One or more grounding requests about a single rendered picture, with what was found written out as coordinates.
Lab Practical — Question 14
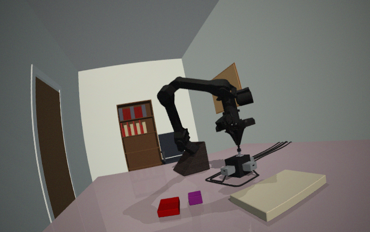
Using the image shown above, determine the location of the red rectangular block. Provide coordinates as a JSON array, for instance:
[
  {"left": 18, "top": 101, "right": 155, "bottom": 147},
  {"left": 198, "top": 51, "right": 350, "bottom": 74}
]
[{"left": 157, "top": 197, "right": 180, "bottom": 217}]

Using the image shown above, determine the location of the beige flat rectangular block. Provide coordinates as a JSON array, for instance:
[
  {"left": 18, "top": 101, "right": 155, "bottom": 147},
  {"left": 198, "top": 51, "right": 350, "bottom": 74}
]
[{"left": 230, "top": 170, "right": 326, "bottom": 222}]

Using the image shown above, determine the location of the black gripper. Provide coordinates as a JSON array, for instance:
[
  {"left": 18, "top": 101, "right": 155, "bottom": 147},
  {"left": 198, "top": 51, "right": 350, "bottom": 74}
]
[{"left": 215, "top": 107, "right": 255, "bottom": 145}]

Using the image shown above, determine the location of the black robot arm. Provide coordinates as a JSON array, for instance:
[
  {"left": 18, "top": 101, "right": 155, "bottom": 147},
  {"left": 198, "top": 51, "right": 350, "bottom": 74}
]
[{"left": 157, "top": 77, "right": 254, "bottom": 156}]

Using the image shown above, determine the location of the purple cube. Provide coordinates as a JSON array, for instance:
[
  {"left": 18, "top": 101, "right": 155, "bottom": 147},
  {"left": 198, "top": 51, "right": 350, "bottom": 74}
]
[{"left": 188, "top": 190, "right": 203, "bottom": 205}]

